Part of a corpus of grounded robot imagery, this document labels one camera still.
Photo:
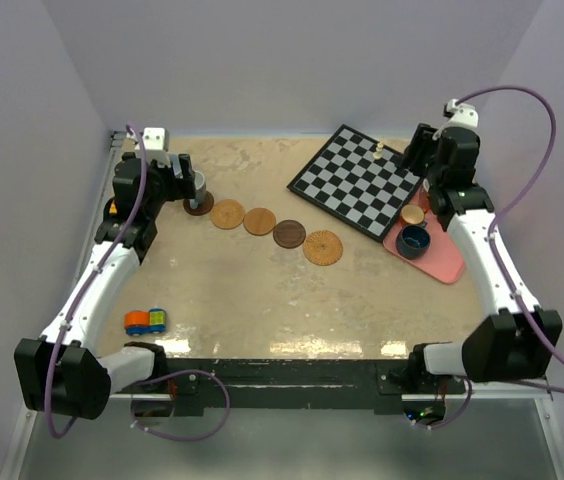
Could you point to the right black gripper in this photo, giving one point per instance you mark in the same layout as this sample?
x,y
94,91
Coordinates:
x,y
421,143

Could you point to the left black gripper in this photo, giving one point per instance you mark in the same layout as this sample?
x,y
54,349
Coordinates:
x,y
175,183

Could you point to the grey white mug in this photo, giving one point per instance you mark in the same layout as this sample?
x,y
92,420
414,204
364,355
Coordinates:
x,y
199,188

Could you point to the dark walnut coaster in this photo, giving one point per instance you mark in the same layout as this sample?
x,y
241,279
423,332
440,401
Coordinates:
x,y
289,234
200,209

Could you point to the small woven rattan coaster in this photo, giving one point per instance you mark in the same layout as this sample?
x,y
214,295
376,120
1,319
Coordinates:
x,y
227,214

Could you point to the light wooden coaster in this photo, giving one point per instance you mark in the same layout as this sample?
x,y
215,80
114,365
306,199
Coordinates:
x,y
259,221

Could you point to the large woven rattan coaster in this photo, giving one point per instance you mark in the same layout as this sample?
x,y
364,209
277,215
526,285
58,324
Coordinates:
x,y
323,248

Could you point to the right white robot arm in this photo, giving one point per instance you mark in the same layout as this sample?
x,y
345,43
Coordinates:
x,y
514,339

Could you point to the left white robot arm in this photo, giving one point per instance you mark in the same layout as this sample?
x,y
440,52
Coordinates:
x,y
59,371

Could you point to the copper orange cup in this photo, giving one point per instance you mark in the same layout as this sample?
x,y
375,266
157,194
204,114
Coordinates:
x,y
411,214

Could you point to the dark blue cup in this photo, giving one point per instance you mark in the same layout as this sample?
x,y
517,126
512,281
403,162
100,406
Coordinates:
x,y
412,242

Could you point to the white floral mug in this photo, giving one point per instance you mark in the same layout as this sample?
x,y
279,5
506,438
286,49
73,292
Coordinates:
x,y
423,196

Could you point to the white chess piece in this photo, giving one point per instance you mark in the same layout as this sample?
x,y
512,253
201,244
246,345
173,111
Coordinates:
x,y
378,152

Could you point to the black white chessboard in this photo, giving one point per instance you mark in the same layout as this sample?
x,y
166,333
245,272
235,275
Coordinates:
x,y
345,180

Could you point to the pink plastic tray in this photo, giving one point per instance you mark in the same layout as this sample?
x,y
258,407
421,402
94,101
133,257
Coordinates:
x,y
442,261

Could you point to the orange toy car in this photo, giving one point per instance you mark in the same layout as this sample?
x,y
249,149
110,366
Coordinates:
x,y
152,321

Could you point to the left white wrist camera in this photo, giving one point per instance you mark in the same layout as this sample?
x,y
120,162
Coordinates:
x,y
156,142

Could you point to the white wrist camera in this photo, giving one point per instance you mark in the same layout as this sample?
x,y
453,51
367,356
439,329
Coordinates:
x,y
457,114
156,142

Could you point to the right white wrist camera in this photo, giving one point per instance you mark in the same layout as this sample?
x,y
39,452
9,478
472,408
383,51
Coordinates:
x,y
457,114

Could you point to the aluminium left rail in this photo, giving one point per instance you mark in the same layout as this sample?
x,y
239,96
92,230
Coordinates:
x,y
117,140

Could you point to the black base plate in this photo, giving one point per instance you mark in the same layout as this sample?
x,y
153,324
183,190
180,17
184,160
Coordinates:
x,y
317,384

